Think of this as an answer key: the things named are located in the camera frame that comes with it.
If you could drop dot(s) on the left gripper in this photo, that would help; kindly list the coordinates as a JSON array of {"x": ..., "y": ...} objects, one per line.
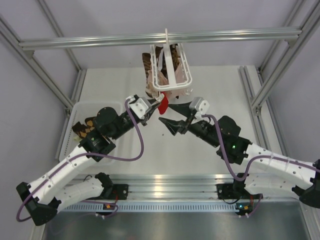
[{"x": 148, "y": 116}]

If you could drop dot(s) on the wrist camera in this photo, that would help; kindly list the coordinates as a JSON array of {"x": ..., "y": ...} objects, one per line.
[
  {"x": 199, "y": 107},
  {"x": 140, "y": 106}
]

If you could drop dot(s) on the pink sock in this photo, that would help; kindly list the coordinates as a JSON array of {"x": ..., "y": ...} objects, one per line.
[{"x": 171, "y": 94}]

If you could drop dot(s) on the white plastic sock hanger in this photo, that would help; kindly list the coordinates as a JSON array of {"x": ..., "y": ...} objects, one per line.
[{"x": 172, "y": 83}]

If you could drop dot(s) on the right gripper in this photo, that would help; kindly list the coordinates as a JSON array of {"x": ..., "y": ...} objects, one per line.
[{"x": 175, "y": 126}]

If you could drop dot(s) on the brown checkered sock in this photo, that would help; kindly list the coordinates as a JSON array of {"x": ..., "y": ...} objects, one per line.
[
  {"x": 82, "y": 130},
  {"x": 161, "y": 62}
]

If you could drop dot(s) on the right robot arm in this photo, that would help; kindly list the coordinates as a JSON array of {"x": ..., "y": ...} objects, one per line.
[{"x": 255, "y": 169}]

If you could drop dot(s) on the red sock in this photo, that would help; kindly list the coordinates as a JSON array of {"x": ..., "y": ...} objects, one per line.
[{"x": 162, "y": 108}]

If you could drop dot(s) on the brown checkered hanging sock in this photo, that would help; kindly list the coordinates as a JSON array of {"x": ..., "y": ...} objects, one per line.
[{"x": 161, "y": 62}]

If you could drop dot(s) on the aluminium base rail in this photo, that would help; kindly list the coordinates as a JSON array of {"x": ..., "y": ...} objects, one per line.
[{"x": 169, "y": 187}]

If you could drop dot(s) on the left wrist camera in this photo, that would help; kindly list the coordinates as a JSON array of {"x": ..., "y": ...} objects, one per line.
[{"x": 140, "y": 106}]

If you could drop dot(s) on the brown striped sock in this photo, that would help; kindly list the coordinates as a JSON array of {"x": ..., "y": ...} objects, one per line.
[{"x": 146, "y": 60}]

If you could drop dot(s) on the aluminium crossbar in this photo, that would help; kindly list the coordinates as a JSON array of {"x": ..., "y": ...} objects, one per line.
[{"x": 263, "y": 34}]

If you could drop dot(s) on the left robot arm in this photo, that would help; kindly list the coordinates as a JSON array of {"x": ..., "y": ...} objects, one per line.
[{"x": 43, "y": 198}]

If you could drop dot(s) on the perforated cable duct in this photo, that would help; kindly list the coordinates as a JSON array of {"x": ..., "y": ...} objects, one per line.
[{"x": 154, "y": 207}]

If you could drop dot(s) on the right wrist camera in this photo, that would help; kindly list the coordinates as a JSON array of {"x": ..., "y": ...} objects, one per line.
[{"x": 199, "y": 107}]

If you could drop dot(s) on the white plastic bin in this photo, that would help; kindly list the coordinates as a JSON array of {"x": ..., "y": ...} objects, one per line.
[{"x": 81, "y": 122}]

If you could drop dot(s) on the cream patterned sock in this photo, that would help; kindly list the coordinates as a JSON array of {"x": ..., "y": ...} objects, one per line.
[{"x": 151, "y": 92}]

